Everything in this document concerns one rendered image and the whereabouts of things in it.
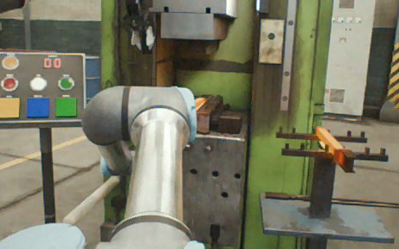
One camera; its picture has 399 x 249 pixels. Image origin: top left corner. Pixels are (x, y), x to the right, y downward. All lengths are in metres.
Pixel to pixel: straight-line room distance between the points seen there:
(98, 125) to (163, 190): 0.28
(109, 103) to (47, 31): 9.10
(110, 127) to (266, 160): 1.02
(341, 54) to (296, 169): 5.04
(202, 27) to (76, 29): 7.90
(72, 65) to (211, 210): 0.78
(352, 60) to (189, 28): 5.30
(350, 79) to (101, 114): 6.06
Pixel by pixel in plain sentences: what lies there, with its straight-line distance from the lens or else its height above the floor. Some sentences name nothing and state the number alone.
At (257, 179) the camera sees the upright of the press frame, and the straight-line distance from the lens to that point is 1.76.
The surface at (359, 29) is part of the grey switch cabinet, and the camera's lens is 6.69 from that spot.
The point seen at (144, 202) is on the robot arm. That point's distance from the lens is 0.59.
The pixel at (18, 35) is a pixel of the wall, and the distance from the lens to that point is 10.49.
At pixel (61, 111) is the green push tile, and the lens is 1.56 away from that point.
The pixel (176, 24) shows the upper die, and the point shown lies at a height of 1.32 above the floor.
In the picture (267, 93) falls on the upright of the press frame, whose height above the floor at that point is 1.06.
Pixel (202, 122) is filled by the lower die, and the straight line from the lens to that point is 1.57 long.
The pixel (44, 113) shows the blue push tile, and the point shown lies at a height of 0.99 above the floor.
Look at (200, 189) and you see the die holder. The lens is 1.59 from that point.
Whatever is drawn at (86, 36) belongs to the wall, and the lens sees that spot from 9.19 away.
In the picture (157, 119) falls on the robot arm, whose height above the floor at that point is 1.13.
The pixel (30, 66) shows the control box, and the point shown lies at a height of 1.15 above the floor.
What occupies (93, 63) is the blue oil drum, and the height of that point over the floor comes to 0.81.
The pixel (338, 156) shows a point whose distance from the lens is 1.20.
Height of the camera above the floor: 1.30
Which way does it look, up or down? 13 degrees down
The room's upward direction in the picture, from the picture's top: 2 degrees clockwise
